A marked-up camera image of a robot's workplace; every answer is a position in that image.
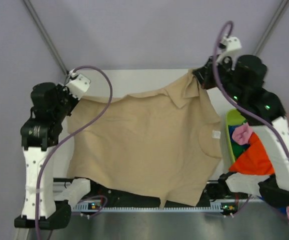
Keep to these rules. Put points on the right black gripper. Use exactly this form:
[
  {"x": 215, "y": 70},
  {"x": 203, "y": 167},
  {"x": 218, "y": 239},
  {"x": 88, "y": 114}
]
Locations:
[{"x": 204, "y": 73}]

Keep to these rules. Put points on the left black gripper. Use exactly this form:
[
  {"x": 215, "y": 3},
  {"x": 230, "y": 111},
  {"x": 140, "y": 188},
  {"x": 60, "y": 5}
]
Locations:
[{"x": 62, "y": 89}]

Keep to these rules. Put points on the beige t shirt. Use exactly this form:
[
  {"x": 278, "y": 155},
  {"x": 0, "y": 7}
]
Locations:
[{"x": 163, "y": 143}]

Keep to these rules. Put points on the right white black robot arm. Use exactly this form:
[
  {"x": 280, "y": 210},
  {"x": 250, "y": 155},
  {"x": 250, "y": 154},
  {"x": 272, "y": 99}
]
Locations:
[{"x": 267, "y": 117}]

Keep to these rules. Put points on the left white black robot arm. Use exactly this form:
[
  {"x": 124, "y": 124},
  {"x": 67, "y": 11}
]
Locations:
[{"x": 42, "y": 209}]

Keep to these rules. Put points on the green plastic basket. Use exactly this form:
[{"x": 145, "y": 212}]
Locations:
[{"x": 233, "y": 120}]

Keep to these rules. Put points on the blue t shirt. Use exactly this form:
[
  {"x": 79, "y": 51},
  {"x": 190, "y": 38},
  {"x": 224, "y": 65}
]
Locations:
[{"x": 231, "y": 129}]

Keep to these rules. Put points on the pink t shirt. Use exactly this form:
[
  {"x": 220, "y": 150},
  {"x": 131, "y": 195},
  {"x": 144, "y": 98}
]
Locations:
[{"x": 242, "y": 134}]

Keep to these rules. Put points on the dark green t shirt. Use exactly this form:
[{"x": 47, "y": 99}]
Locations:
[{"x": 238, "y": 150}]

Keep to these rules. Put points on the orange t shirt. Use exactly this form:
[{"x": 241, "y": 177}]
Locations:
[{"x": 254, "y": 161}]

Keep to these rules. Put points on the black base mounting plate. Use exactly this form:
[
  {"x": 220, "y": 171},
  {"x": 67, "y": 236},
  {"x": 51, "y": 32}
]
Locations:
[{"x": 212, "y": 192}]

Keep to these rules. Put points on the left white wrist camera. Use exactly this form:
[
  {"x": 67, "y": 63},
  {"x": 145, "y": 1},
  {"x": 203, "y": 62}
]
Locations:
[{"x": 78, "y": 84}]

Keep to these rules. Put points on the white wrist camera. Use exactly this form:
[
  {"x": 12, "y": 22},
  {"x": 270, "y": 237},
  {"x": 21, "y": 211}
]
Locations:
[
  {"x": 230, "y": 46},
  {"x": 78, "y": 84}
]

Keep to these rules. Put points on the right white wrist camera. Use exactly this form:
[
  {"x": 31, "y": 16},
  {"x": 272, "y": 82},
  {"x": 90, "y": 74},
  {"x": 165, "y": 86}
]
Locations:
[{"x": 230, "y": 46}]

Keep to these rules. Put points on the right aluminium frame post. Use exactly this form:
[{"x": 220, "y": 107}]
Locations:
[{"x": 273, "y": 23}]

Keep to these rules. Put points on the aluminium frame post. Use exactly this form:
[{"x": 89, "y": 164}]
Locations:
[
  {"x": 45, "y": 35},
  {"x": 273, "y": 23}
]

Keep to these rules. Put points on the left aluminium frame post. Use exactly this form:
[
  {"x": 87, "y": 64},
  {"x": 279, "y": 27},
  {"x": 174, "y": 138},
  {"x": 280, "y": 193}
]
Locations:
[{"x": 45, "y": 35}]

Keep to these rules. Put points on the grey slotted cable duct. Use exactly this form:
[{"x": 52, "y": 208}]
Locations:
[{"x": 214, "y": 207}]

